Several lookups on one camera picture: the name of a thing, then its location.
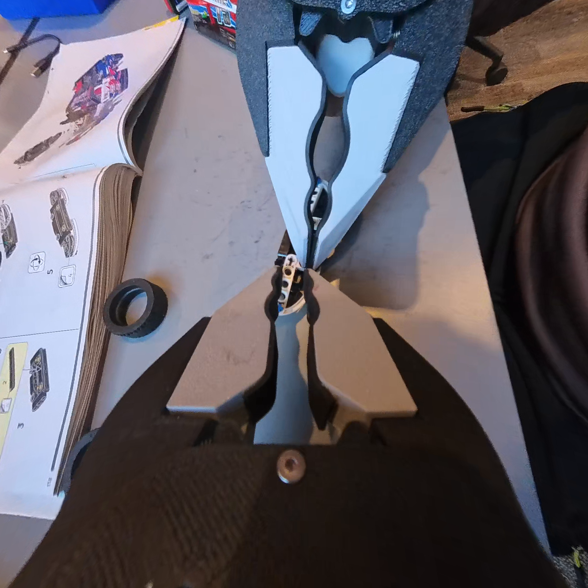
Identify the black patterned toy beam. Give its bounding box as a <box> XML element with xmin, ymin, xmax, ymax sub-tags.
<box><xmin>276</xmin><ymin>240</ymin><xmax>307</xmax><ymax>296</ymax></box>

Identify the thin black cable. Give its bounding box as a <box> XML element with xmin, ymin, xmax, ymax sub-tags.
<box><xmin>0</xmin><ymin>17</ymin><xmax>40</xmax><ymax>84</ymax></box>

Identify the grey desk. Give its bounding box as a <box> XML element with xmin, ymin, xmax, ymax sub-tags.
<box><xmin>0</xmin><ymin>14</ymin><xmax>552</xmax><ymax>552</ymax></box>

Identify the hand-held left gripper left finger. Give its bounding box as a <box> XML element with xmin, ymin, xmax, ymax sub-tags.
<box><xmin>166</xmin><ymin>267</ymin><xmax>282</xmax><ymax>426</ymax></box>

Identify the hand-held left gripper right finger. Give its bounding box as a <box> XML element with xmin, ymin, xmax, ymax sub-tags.
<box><xmin>305</xmin><ymin>269</ymin><xmax>419</xmax><ymax>431</ymax></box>

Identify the person's right forearm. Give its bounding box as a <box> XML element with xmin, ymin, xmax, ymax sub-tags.
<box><xmin>471</xmin><ymin>0</ymin><xmax>559</xmax><ymax>37</ymax></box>

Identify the person's brown shirt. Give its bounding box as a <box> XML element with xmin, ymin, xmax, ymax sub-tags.
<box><xmin>514</xmin><ymin>147</ymin><xmax>588</xmax><ymax>416</ymax></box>

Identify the red toy car model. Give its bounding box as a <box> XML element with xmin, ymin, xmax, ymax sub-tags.
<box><xmin>164</xmin><ymin>0</ymin><xmax>239</xmax><ymax>50</ymax></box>

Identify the black office chair base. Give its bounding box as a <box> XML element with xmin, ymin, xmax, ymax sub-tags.
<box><xmin>464</xmin><ymin>34</ymin><xmax>509</xmax><ymax>86</ymax></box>

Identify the black toy tire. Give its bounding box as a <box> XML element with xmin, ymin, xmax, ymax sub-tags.
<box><xmin>103</xmin><ymin>277</ymin><xmax>169</xmax><ymax>340</ymax></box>
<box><xmin>57</xmin><ymin>427</ymin><xmax>102</xmax><ymax>495</ymax></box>

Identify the black usb cable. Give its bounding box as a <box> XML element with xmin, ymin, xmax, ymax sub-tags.
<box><xmin>4</xmin><ymin>34</ymin><xmax>63</xmax><ymax>78</ymax></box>

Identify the open instruction booklet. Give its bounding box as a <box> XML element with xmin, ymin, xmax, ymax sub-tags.
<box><xmin>0</xmin><ymin>18</ymin><xmax>187</xmax><ymax>521</ymax></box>

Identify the white curved toy panel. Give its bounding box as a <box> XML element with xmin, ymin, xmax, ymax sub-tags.
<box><xmin>307</xmin><ymin>180</ymin><xmax>332</xmax><ymax>231</ymax></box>
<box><xmin>277</xmin><ymin>254</ymin><xmax>308</xmax><ymax>316</ymax></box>

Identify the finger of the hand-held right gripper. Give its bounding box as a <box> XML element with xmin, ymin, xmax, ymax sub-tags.
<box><xmin>314</xmin><ymin>54</ymin><xmax>421</xmax><ymax>269</ymax></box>
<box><xmin>266</xmin><ymin>45</ymin><xmax>327</xmax><ymax>267</ymax></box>

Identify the blue plastic bin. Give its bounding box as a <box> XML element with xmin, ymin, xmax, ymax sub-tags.
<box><xmin>0</xmin><ymin>0</ymin><xmax>116</xmax><ymax>20</ymax></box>

